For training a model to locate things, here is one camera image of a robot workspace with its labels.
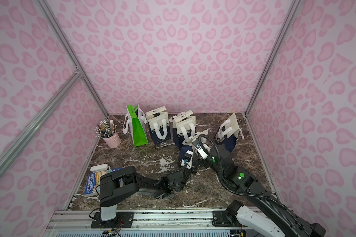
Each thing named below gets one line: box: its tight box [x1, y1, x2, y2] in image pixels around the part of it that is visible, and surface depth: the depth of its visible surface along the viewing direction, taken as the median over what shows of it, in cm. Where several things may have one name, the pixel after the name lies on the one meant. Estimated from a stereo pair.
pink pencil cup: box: [94, 119, 122, 149], surface depth 96 cm
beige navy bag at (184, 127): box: [169, 110, 197, 149], surface depth 84 cm
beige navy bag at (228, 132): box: [215, 112, 245, 154], surface depth 84 cm
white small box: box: [89, 163, 111, 173], surface depth 90 cm
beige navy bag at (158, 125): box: [145, 106, 172, 146], surface depth 87 cm
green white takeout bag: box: [122, 104, 149, 148], surface depth 92 cm
